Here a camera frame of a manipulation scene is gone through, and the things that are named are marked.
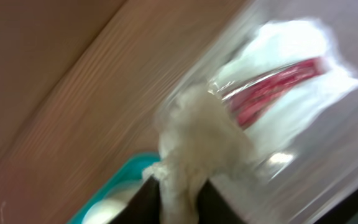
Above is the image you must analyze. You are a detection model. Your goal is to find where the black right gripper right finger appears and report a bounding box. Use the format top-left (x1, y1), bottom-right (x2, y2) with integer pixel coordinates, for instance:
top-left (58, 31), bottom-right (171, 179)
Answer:
top-left (197, 180), bottom-right (246, 224)

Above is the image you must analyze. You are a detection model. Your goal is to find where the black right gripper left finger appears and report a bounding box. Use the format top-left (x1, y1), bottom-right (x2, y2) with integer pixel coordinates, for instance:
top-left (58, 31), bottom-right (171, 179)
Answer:
top-left (108, 177), bottom-right (160, 224)

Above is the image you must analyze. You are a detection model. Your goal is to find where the small white tissue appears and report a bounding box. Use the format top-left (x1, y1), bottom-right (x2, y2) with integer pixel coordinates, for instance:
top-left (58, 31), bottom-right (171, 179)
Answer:
top-left (143, 85), bottom-right (255, 223)

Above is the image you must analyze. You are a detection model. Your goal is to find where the red foil snack wrapper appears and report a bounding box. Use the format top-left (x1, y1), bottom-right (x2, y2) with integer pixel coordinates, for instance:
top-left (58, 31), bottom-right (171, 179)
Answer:
top-left (210, 57), bottom-right (327, 130)

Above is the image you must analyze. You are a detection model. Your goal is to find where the large white napkin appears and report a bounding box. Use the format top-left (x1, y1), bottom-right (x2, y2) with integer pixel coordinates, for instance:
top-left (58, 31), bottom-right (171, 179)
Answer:
top-left (211, 18), bottom-right (358, 158)

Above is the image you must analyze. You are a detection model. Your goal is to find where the clear plastic waste bin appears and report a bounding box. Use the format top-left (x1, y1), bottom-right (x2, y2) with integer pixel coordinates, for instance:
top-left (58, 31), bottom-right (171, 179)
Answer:
top-left (154, 0), bottom-right (358, 224)

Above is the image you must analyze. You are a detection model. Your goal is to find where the teal serving tray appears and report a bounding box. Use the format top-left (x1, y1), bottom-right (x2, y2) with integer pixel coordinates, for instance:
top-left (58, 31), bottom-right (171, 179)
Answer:
top-left (67, 152), bottom-right (160, 224)

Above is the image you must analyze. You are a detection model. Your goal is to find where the grey-green bowl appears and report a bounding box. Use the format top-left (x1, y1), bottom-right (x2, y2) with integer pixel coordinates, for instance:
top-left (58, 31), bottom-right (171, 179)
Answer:
top-left (81, 180), bottom-right (142, 224)

